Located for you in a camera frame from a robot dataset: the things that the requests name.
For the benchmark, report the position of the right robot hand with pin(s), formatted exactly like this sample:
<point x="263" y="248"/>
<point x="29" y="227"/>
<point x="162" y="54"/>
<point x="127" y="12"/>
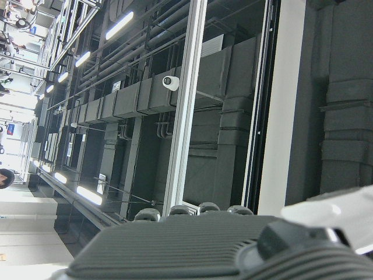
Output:
<point x="175" y="251"/>

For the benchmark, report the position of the long ceiling light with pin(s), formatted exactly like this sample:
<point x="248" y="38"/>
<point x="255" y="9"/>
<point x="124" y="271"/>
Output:
<point x="63" y="77"/>
<point x="83" y="59"/>
<point x="88" y="195"/>
<point x="119" y="25"/>
<point x="60" y="178"/>
<point x="50" y="88"/>

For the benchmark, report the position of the person head dark hair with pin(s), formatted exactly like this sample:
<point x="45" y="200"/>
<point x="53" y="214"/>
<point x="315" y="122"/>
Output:
<point x="5" y="179"/>

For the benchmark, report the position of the aluminium frame post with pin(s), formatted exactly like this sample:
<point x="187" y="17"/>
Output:
<point x="186" y="116"/>

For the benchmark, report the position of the black ventilation duct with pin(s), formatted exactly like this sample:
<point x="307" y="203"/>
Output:
<point x="131" y="102"/>
<point x="346" y="116"/>

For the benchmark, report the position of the white dome security camera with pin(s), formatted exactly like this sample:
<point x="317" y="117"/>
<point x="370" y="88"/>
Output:
<point x="170" y="82"/>

